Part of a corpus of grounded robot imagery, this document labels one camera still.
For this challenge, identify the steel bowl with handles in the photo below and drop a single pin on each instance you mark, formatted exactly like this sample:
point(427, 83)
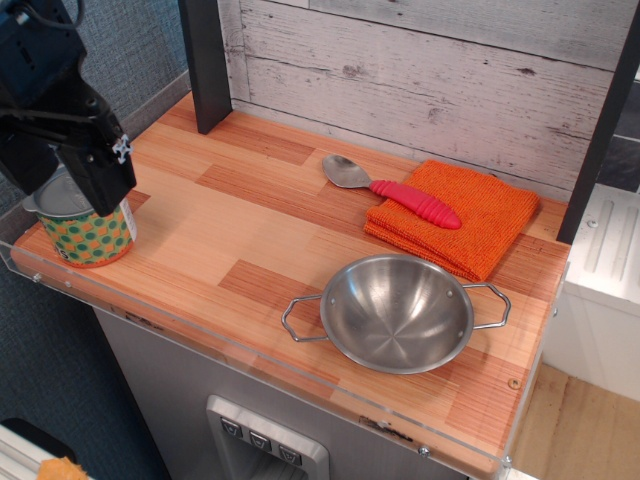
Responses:
point(397, 314)

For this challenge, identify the clear acrylic table guard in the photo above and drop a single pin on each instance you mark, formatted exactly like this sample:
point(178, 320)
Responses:
point(220, 284)

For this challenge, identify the dark grey right post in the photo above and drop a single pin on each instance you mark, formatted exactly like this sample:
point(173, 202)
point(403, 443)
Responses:
point(613, 106)

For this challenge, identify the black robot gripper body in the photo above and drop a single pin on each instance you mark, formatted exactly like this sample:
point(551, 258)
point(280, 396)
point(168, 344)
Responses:
point(43, 92)

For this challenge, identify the grey toy fridge cabinet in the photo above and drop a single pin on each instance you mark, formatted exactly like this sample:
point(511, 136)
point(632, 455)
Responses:
point(171, 383)

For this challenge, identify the folded orange cloth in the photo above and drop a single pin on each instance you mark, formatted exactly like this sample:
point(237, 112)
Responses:
point(492, 215)

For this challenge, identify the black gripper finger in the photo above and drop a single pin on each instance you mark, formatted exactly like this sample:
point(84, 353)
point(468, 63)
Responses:
point(103, 173)
point(27, 154)

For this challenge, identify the silver dispenser panel with buttons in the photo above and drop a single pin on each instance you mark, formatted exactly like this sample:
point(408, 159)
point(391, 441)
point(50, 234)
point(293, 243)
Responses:
point(251, 446)

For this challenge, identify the spoon with pink handle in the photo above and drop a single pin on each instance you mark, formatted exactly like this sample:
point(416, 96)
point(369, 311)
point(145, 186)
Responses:
point(344, 173)

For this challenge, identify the white ribbed cabinet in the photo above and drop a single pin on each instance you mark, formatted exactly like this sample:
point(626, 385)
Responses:
point(594, 332)

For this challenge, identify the dark grey post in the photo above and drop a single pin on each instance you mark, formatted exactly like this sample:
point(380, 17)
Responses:
point(205, 53)
point(613, 106)

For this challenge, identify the dark grey left post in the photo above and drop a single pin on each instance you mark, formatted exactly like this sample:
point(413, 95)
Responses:
point(205, 53)

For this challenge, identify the green orange dotted can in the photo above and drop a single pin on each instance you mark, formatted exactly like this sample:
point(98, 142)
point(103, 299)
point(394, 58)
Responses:
point(81, 237)

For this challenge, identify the black white object bottom left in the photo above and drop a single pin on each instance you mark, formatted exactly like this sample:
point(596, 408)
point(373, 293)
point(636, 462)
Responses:
point(21, 456)

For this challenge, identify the orange object at corner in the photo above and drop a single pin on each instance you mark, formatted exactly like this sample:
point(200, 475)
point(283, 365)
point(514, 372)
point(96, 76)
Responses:
point(60, 469)

